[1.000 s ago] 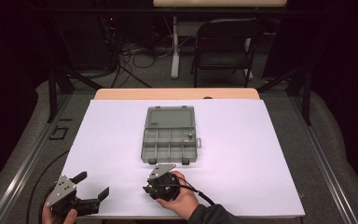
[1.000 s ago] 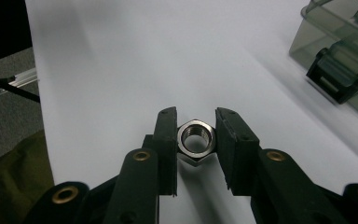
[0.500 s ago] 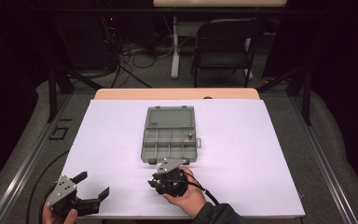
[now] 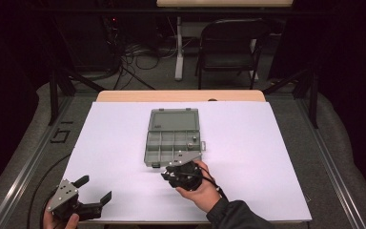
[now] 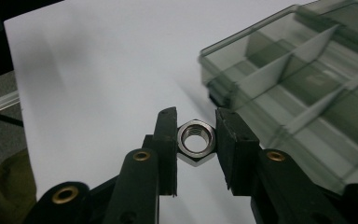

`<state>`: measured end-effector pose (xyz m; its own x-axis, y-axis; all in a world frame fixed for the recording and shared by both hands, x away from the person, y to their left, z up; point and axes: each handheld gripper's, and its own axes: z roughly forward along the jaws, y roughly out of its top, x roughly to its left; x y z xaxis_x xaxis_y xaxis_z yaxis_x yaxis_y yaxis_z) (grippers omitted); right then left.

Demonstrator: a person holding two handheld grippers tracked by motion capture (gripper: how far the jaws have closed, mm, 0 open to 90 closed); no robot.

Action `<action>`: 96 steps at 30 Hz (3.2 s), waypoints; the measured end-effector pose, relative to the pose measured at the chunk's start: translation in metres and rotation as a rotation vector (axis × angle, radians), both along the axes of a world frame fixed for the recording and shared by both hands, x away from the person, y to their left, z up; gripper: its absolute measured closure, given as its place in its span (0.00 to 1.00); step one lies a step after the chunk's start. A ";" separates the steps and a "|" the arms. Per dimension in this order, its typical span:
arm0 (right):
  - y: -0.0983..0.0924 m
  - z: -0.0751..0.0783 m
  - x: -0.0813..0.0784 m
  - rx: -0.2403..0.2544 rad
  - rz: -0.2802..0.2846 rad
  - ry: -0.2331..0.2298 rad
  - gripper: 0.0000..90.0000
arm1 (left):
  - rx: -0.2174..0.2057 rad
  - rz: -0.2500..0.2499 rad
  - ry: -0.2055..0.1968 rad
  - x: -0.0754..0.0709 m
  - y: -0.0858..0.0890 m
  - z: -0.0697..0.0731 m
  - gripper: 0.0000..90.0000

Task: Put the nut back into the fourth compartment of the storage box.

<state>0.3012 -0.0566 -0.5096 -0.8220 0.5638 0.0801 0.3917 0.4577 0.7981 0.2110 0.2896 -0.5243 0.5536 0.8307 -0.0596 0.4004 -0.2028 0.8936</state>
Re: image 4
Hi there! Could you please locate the black metal stand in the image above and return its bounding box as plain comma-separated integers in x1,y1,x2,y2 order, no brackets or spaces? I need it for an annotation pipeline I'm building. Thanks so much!
47,68,107,127
261,68,319,130

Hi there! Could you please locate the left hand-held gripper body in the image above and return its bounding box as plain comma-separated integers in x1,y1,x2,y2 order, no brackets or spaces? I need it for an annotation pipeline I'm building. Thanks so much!
46,178,105,222

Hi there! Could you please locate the metal floor rail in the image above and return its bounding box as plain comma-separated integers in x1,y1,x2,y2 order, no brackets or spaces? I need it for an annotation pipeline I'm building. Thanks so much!
298,98,366,229
0,94,74,229

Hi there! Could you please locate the person's left hand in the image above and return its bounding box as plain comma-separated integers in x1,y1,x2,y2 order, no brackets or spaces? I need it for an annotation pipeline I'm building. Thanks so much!
42,199,81,229

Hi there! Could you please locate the bundle of floor cables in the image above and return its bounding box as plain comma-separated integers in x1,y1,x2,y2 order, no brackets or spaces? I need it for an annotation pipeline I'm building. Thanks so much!
108,37,179,91

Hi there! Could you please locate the white table leg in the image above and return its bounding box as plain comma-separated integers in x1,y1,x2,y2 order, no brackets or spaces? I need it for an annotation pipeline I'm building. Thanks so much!
174,15,185,82

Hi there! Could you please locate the light wooden table top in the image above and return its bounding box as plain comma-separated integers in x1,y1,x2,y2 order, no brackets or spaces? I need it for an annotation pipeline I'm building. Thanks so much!
155,0,295,8

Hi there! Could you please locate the person's right hand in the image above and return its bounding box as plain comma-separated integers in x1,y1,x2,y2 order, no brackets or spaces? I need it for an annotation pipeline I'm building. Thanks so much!
174,159,222,214

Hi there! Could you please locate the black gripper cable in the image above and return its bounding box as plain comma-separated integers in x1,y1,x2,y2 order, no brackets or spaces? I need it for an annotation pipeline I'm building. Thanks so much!
184,165,230,202

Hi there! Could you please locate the white board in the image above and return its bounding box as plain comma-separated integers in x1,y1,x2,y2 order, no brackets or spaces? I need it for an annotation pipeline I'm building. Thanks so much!
61,100,313,223

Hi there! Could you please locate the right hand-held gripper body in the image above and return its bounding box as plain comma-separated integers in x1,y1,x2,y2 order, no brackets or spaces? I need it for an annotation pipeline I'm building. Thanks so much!
163,151,204,193

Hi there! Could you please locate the black folding chair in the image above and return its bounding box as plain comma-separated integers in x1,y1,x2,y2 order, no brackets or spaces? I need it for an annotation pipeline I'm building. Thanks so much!
194,18,273,91

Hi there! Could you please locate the grey plastic organizer box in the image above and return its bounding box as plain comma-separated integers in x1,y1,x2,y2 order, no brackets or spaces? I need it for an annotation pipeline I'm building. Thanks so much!
143,108,207,170

